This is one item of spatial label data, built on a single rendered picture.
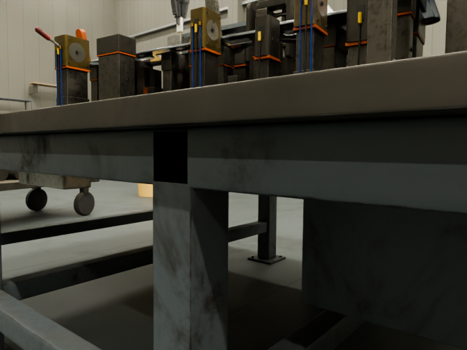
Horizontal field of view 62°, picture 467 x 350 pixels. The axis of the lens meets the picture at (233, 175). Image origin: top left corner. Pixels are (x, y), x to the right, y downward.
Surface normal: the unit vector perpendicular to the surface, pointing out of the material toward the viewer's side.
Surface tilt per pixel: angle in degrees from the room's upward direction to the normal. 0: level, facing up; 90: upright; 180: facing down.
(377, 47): 90
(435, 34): 90
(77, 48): 90
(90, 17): 90
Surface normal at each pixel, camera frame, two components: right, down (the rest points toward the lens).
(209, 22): 0.84, 0.04
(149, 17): -0.63, 0.04
